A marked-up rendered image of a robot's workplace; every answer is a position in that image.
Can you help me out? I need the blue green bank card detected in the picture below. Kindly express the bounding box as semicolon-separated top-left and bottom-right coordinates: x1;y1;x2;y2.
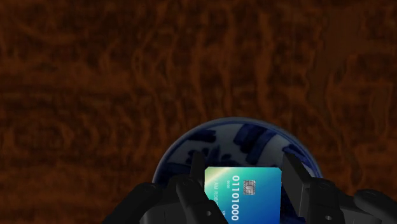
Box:
204;166;282;224

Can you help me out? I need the blue and white patterned bowl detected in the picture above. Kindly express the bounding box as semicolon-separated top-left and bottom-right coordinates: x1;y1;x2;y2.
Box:
151;117;323;224

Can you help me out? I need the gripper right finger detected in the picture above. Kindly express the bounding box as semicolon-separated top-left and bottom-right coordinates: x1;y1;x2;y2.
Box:
281;151;397;224

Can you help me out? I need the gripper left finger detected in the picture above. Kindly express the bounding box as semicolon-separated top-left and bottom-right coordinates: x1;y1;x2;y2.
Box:
102;151;230;224

